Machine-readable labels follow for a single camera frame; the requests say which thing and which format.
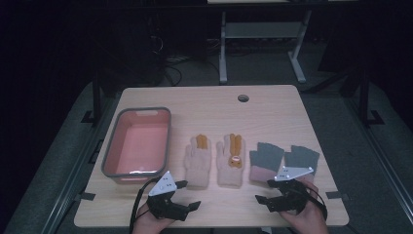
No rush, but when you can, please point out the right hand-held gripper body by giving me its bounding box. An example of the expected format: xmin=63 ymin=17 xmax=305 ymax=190
xmin=274 ymin=165 xmax=315 ymax=214

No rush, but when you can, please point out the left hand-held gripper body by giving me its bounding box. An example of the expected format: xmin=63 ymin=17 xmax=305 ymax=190
xmin=146 ymin=170 xmax=191 ymax=222

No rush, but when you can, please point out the beige glove with orange fingers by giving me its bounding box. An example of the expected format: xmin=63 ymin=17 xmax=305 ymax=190
xmin=183 ymin=134 xmax=212 ymax=189

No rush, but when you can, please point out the grey and pink fingerless glove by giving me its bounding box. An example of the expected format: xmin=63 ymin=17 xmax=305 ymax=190
xmin=283 ymin=144 xmax=320 ymax=183
xmin=248 ymin=141 xmax=285 ymax=183

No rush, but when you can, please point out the beige glove with bear face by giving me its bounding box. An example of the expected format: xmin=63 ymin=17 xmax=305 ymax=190
xmin=215 ymin=133 xmax=244 ymax=188

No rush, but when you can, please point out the pink basket with grey rim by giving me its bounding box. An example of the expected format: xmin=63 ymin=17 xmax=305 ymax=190
xmin=100 ymin=106 xmax=172 ymax=185

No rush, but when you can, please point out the person's right hand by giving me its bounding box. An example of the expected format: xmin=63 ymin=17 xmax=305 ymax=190
xmin=279 ymin=179 xmax=329 ymax=234

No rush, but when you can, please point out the person's left hand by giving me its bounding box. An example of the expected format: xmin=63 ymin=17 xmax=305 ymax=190
xmin=131 ymin=203 xmax=176 ymax=234

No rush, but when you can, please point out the dark tape strip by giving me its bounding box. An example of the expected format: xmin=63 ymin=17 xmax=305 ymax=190
xmin=324 ymin=190 xmax=351 ymax=201
xmin=74 ymin=191 xmax=97 ymax=203

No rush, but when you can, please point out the black metal stand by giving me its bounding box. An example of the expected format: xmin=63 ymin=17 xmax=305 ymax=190
xmin=357 ymin=67 xmax=386 ymax=129
xmin=81 ymin=69 xmax=102 ymax=125

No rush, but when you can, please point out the bundle of floor cables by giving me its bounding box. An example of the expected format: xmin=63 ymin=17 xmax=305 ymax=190
xmin=149 ymin=33 xmax=222 ymax=86

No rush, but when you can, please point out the white metal desk frame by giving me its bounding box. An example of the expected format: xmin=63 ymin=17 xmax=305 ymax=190
xmin=218 ymin=9 xmax=313 ymax=84

